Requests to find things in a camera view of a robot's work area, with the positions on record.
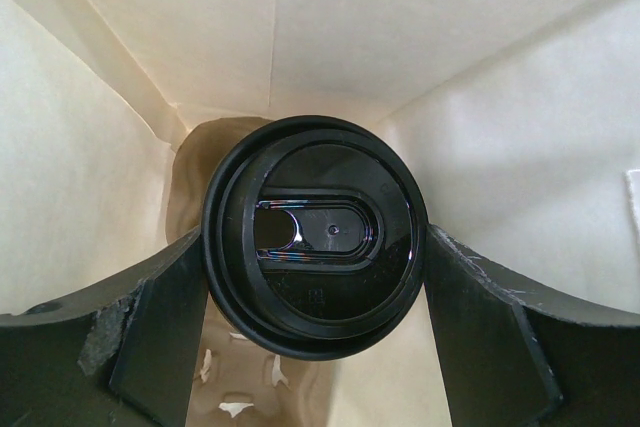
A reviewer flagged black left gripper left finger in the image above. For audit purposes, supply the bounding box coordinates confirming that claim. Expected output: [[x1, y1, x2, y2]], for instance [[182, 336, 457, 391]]
[[1, 229, 208, 426]]

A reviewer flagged brown pulp two-cup carrier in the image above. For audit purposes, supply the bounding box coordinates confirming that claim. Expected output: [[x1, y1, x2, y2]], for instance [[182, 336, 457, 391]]
[[165, 116, 334, 426]]

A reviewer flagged black coffee cup lid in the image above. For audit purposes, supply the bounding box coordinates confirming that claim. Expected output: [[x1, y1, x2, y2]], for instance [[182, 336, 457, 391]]
[[201, 115, 428, 361]]

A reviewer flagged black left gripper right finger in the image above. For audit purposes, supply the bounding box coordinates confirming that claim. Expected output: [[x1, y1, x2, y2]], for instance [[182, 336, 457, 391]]
[[425, 225, 639, 426]]

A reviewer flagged cream paper takeout bag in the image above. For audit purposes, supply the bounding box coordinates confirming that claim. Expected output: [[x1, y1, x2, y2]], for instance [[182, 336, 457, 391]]
[[1, 0, 639, 426]]

